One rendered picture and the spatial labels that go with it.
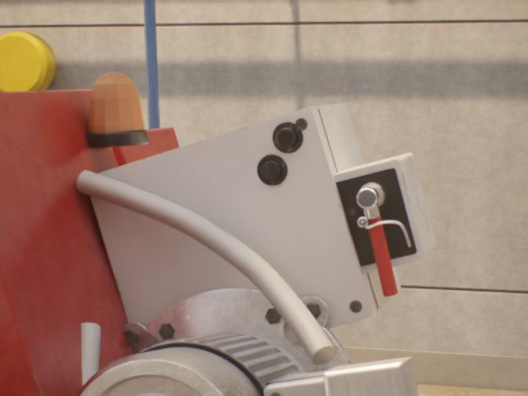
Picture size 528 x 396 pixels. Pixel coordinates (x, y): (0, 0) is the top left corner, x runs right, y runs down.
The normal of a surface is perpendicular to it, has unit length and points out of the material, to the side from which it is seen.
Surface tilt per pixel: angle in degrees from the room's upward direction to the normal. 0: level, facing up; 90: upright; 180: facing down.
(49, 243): 70
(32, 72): 90
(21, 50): 90
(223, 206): 90
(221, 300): 81
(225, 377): 38
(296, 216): 90
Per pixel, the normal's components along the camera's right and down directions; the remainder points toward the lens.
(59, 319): 0.91, -0.31
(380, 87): -0.26, 0.10
